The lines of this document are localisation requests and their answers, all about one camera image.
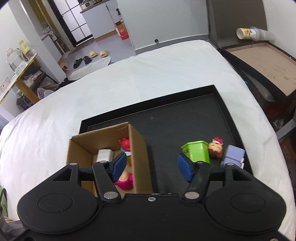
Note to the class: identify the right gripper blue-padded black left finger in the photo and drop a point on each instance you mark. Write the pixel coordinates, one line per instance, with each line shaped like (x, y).
(106, 174)

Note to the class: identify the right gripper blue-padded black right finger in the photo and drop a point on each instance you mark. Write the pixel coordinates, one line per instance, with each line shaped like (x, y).
(197, 175)

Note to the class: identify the white USB charger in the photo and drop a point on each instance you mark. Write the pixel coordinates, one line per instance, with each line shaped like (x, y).
(104, 155)

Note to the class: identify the magenta bear toy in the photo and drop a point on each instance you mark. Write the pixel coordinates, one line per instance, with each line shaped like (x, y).
(125, 181)

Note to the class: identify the green house toy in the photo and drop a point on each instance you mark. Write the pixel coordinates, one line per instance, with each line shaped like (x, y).
(196, 151)

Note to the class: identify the small blue red figure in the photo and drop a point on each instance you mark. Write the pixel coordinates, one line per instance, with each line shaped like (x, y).
(125, 146)

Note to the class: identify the lilac block doll figure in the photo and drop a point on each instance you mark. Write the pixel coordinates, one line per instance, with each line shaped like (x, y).
(231, 154)

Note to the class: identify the brown cardboard box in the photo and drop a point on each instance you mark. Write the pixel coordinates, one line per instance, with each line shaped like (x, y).
(83, 150)

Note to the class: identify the black rectangular tray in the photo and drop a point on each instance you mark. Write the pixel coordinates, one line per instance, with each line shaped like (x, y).
(168, 122)

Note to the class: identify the white bed cover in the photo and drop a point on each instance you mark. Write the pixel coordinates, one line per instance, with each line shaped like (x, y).
(34, 145)

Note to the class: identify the white floor mat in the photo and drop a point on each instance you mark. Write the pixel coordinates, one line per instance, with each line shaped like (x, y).
(92, 67)

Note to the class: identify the round yellow-edged table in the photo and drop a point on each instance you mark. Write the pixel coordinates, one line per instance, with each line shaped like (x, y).
(17, 81)

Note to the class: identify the black slipper left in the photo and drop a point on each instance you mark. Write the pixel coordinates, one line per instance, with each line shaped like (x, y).
(77, 63)

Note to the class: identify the black slipper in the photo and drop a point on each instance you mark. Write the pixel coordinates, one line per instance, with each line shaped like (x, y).
(77, 63)
(87, 60)

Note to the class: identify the black slipper right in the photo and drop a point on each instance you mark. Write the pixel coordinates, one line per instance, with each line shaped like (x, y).
(87, 60)

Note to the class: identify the yellow slipper right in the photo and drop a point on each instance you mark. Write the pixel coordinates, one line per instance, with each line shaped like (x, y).
(103, 53)

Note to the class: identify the yellow slipper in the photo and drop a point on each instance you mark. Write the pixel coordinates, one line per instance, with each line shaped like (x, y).
(103, 53)
(92, 54)

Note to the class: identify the yellow slipper left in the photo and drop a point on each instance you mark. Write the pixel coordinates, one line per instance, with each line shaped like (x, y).
(92, 54)

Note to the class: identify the orange carton box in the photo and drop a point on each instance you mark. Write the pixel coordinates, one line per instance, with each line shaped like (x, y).
(121, 30)

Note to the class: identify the clear glass jar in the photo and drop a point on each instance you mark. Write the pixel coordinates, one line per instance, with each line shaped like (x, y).
(14, 59)

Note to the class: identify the yellow-green box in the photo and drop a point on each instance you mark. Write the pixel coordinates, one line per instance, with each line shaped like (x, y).
(24, 47)

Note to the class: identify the lying paper cup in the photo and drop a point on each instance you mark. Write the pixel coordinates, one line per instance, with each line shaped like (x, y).
(247, 34)

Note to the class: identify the white kitchen cabinet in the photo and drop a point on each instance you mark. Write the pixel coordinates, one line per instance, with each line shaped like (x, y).
(101, 17)

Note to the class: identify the black framed glass door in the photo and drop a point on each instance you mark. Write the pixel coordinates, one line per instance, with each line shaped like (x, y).
(68, 13)

